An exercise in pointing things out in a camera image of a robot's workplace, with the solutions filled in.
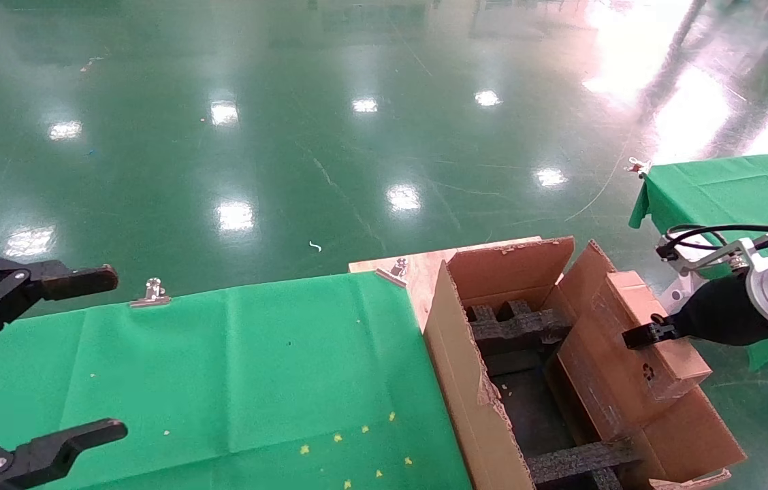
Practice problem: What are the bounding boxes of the black foam insert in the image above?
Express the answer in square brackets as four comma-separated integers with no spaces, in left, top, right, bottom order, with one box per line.
[526,438,643,490]
[464,299,573,358]

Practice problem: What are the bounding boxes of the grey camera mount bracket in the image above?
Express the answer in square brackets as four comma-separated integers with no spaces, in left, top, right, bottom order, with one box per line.
[669,235,768,274]

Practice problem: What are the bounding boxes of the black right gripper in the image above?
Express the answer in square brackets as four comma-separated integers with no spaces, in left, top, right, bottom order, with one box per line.
[622,272,768,350]

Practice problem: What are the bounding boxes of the large open brown carton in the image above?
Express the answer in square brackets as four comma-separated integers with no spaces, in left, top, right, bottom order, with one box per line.
[421,235,747,490]

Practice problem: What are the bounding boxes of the white table leg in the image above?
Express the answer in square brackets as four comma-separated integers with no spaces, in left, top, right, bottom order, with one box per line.
[656,262,707,315]

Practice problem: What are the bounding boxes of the large green table cloth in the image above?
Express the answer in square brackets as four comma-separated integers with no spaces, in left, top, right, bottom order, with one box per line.
[0,272,473,490]

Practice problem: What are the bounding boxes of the small green table cloth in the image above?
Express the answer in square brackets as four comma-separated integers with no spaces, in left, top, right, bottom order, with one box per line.
[629,148,768,372]

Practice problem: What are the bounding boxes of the small brown cardboard box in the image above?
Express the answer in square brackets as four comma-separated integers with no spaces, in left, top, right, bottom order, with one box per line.
[551,270,714,443]

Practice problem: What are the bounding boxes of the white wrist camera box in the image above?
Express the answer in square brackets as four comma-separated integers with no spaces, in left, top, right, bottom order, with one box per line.
[656,231,725,267]

